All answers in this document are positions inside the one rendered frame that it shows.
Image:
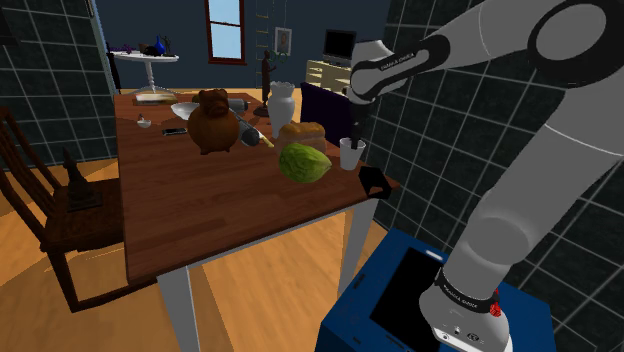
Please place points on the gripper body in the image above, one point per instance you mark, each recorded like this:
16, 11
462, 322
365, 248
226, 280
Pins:
358, 122

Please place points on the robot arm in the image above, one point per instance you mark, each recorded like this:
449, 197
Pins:
546, 161

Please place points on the dark purple chair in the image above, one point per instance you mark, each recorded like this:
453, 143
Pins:
324, 114

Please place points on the white cup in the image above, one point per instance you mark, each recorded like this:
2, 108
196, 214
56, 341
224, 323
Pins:
350, 158

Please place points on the brown bread loaf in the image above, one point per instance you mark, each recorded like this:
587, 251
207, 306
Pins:
304, 134

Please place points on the pale chest of drawers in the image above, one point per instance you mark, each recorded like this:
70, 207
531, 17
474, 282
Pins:
325, 75

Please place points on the black angular object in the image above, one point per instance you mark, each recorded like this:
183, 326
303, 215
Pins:
376, 181

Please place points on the green cabbage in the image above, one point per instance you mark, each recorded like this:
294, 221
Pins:
303, 164

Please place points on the white vase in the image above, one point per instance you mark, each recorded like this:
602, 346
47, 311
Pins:
281, 111

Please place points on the black television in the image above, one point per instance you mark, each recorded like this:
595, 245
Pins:
339, 45

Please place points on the dark human figure statue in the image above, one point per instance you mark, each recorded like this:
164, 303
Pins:
265, 80

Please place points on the grey rolling pin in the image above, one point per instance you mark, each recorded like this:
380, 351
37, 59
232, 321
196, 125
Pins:
247, 131

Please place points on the grey cylinder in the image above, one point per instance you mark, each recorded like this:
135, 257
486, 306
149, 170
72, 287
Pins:
239, 104

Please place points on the brown bear-shaped jar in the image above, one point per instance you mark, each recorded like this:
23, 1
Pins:
212, 128

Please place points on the wooden table with white legs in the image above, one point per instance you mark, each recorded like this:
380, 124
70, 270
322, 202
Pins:
204, 204

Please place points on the black phone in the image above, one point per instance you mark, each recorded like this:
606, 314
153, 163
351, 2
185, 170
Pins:
174, 131

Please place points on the blue robot stand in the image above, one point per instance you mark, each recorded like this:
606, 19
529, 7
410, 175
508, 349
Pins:
356, 312

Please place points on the pale book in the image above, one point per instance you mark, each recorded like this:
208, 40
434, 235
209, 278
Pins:
155, 98

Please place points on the small white bowl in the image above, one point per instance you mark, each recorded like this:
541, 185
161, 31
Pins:
144, 123

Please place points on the round white side table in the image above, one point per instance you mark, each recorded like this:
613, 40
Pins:
148, 63

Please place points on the dark cat figure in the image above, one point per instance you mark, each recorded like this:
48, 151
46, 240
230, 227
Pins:
78, 187

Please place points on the dark wooden chair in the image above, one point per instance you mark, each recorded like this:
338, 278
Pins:
34, 195

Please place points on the framed wall picture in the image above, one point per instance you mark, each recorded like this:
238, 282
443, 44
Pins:
283, 41

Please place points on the wall ladder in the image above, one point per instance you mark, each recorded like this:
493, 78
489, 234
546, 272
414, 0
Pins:
262, 44

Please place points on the window with red frame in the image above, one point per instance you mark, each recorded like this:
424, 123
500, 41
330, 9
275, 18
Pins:
225, 31

